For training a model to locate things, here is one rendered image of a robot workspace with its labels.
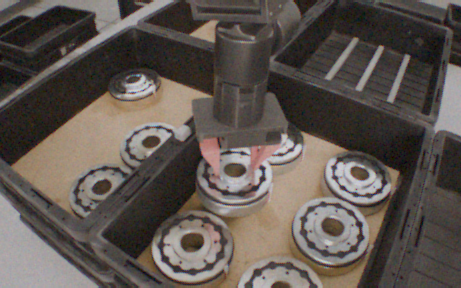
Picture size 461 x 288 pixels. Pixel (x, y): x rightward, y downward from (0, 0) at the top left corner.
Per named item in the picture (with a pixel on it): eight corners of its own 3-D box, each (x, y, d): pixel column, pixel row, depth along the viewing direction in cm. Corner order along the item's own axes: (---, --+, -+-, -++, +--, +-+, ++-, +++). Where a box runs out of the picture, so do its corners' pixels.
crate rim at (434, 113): (431, 137, 50) (437, 125, 49) (260, 73, 62) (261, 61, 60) (450, 38, 74) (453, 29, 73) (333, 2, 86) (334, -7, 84)
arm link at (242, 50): (203, 22, 32) (259, 37, 30) (237, -1, 37) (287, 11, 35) (203, 83, 37) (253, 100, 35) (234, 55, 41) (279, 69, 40)
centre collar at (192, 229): (193, 269, 41) (192, 267, 40) (164, 245, 43) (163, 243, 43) (220, 242, 44) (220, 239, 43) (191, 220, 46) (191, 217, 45)
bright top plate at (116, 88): (133, 106, 63) (132, 103, 63) (98, 88, 67) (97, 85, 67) (170, 79, 69) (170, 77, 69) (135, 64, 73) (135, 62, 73)
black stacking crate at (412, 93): (409, 177, 57) (434, 127, 49) (258, 115, 68) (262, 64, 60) (436, 72, 81) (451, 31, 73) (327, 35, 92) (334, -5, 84)
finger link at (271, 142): (212, 154, 50) (212, 100, 43) (262, 148, 51) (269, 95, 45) (220, 192, 45) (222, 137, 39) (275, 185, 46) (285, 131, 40)
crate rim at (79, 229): (87, 248, 38) (80, 237, 36) (-34, 146, 49) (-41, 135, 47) (259, 73, 62) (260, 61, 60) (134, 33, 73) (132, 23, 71)
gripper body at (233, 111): (191, 110, 44) (189, 58, 39) (271, 103, 45) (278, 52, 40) (198, 147, 39) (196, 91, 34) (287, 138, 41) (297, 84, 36)
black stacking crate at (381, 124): (316, 413, 33) (345, 401, 25) (111, 283, 44) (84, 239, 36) (408, 178, 57) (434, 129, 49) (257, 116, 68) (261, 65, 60)
